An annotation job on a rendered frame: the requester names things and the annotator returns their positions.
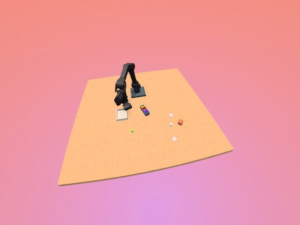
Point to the brown rectangular block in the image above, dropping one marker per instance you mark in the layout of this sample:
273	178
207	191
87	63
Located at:
180	122

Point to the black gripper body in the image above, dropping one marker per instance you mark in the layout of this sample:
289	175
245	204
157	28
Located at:
127	105

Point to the white shallow square tray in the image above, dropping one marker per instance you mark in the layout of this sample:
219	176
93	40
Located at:
121	115

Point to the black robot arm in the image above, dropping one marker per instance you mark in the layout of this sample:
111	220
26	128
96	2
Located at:
121	83

